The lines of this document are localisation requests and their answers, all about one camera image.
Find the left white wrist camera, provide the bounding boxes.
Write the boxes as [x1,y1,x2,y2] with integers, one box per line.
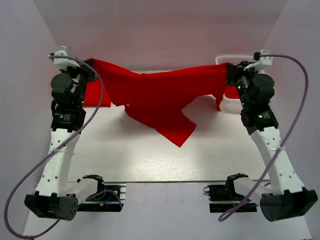
[48,45,69,70]

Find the folded red t shirt stack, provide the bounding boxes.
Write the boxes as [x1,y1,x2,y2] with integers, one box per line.
[83,80,111,108]

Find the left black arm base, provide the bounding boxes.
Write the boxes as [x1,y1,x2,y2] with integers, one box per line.
[77,183,126,213]

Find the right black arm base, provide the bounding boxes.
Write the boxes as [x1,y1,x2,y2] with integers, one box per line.
[203,184,244,213]

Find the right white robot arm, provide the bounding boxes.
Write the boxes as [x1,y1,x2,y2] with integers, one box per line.
[225,61,318,222]

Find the white plastic basket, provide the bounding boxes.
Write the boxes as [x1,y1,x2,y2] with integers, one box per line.
[215,55,267,105]

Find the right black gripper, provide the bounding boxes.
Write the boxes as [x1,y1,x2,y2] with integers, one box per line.
[225,60,261,109]

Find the red t shirts in basket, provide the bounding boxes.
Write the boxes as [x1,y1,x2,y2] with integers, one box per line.
[224,85,240,100]

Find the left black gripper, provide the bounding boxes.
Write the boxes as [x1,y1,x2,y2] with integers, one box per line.
[59,57,98,108]

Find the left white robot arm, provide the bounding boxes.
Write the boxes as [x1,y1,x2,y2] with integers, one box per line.
[24,59,106,221]

